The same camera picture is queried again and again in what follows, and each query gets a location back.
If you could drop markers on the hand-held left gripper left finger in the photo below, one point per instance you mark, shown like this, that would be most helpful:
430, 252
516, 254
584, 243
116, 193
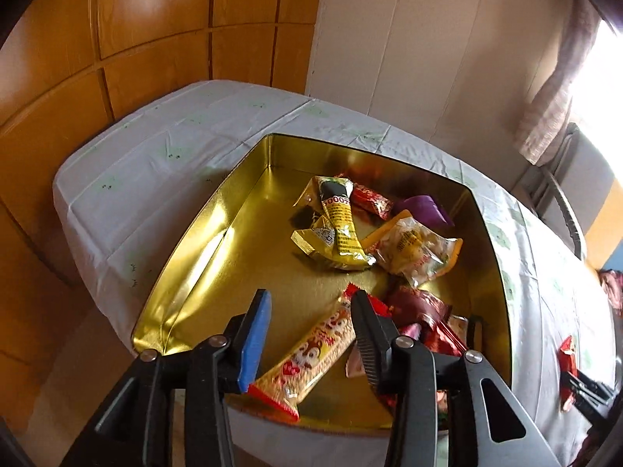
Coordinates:
255, 345

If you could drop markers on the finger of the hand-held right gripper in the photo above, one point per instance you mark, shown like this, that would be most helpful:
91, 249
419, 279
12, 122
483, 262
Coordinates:
589, 384
595, 411

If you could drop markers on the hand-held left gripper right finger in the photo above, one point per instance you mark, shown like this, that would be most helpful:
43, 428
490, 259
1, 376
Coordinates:
370, 335

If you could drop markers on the small red candy packet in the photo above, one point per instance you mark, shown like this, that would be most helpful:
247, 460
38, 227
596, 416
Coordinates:
568, 355

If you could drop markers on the long biscuit packet red ends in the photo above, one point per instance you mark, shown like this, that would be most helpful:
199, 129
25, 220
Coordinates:
311, 355

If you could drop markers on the gold tin box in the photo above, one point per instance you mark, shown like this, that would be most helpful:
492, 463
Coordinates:
272, 262

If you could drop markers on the pink snack packet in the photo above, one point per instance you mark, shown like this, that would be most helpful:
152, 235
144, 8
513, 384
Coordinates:
357, 362

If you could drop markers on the dark red snack packet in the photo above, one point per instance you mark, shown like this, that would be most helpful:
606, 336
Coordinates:
418, 304

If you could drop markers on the shiny red snack packet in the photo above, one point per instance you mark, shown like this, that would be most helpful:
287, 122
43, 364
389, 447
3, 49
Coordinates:
438, 340

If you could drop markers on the clear orange snack packet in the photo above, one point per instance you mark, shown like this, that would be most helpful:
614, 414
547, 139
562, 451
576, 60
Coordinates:
418, 248

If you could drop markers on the purple snack packet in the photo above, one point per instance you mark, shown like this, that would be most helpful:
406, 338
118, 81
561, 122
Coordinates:
423, 209

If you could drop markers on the grey yellow blue chair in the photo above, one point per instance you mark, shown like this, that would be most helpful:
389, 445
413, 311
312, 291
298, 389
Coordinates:
574, 189

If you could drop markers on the white printed tablecloth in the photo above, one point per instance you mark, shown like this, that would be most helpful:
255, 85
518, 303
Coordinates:
170, 131

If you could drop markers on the pale curtain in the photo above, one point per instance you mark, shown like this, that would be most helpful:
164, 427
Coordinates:
559, 87

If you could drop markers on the wooden wardrobe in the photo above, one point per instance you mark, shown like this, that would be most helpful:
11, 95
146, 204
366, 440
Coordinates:
121, 34

